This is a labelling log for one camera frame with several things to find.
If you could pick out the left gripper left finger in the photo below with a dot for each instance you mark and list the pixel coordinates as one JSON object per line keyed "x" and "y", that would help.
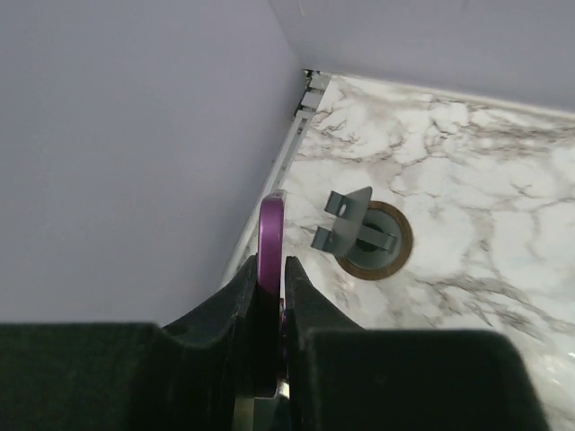
{"x": 193, "y": 374}

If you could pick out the purple smartphone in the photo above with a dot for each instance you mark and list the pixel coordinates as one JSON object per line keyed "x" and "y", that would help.
{"x": 268, "y": 355}

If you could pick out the round base phone stand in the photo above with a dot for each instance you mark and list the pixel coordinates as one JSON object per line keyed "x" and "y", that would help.
{"x": 370, "y": 240}

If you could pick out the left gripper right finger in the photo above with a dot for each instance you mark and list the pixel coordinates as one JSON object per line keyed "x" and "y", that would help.
{"x": 343, "y": 377}

